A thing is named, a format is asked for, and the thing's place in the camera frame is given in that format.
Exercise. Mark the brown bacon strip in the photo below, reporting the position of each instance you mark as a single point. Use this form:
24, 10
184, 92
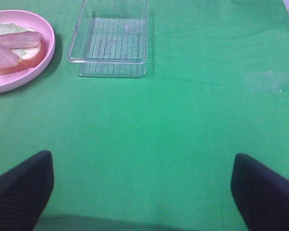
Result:
7, 58

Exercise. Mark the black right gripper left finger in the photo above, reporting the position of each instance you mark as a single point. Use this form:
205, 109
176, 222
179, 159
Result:
25, 191

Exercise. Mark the white bread slice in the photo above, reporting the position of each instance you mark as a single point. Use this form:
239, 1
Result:
29, 59

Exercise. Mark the pink round plate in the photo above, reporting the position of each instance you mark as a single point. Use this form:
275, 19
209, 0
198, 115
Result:
31, 20

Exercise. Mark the clear right plastic tray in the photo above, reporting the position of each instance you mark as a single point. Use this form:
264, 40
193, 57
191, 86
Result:
110, 39

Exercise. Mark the red ham strip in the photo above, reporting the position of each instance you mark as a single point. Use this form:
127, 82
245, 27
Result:
27, 39

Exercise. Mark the green lettuce leaf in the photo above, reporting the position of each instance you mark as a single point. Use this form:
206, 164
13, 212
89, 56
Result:
7, 28

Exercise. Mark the green tablecloth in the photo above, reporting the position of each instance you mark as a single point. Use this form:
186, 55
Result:
159, 149

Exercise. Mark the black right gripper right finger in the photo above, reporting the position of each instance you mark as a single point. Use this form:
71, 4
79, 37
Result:
260, 194

